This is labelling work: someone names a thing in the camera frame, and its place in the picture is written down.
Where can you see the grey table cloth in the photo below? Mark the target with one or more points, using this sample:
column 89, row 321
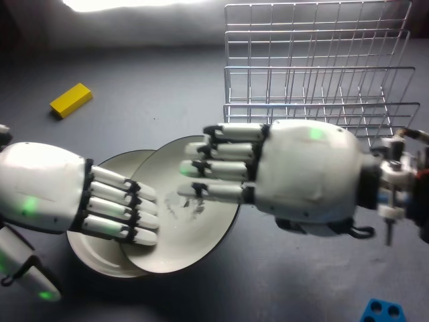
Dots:
column 268, row 285

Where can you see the yellow rectangular block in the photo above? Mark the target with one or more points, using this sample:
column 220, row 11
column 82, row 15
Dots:
column 70, row 100

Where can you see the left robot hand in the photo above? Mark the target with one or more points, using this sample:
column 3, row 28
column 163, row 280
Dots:
column 40, row 188

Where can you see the white plate with dark rim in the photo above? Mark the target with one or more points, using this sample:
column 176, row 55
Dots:
column 97, row 255
column 187, row 234

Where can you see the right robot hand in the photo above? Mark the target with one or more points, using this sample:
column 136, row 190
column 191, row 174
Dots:
column 308, row 174

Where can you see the blue block with holes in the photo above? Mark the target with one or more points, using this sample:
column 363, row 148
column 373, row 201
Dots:
column 366, row 317

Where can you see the white backdrop cloth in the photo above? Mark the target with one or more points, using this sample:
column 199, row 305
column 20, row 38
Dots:
column 134, row 30

